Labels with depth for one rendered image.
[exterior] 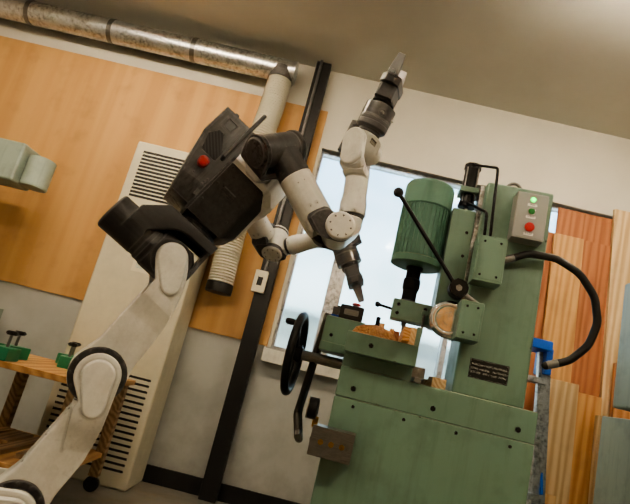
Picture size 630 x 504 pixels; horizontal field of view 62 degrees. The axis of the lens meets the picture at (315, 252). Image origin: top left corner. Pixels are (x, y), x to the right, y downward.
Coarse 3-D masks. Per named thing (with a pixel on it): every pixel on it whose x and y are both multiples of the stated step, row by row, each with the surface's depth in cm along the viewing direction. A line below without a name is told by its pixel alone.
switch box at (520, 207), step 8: (520, 192) 171; (520, 200) 171; (528, 200) 170; (544, 200) 170; (512, 208) 175; (520, 208) 170; (528, 208) 170; (536, 208) 169; (544, 208) 169; (512, 216) 172; (520, 216) 169; (536, 216) 169; (544, 216) 168; (512, 224) 170; (520, 224) 169; (536, 224) 168; (544, 224) 168; (512, 232) 168; (520, 232) 168; (528, 232) 168; (536, 232) 167; (512, 240) 171; (520, 240) 170; (528, 240) 168; (536, 240) 167
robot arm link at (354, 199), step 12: (348, 180) 141; (360, 180) 140; (348, 192) 139; (360, 192) 139; (348, 204) 138; (360, 204) 138; (360, 216) 138; (360, 228) 138; (324, 240) 140; (348, 240) 136
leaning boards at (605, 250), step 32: (576, 224) 321; (608, 224) 321; (576, 256) 309; (608, 256) 313; (544, 288) 306; (576, 288) 303; (608, 288) 306; (544, 320) 298; (576, 320) 301; (608, 320) 300; (608, 352) 294; (576, 384) 275; (608, 384) 289; (576, 416) 273; (608, 416) 284; (576, 448) 269; (576, 480) 264
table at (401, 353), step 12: (348, 336) 154; (360, 336) 154; (372, 336) 154; (324, 348) 175; (336, 348) 174; (348, 348) 153; (360, 348) 153; (372, 348) 153; (384, 348) 152; (396, 348) 152; (408, 348) 152; (384, 360) 154; (396, 360) 151; (408, 360) 151
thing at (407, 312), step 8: (392, 304) 181; (400, 304) 179; (408, 304) 179; (416, 304) 178; (424, 304) 178; (392, 312) 179; (400, 312) 178; (408, 312) 178; (416, 312) 178; (392, 320) 184; (400, 320) 180; (408, 320) 177; (416, 320) 177
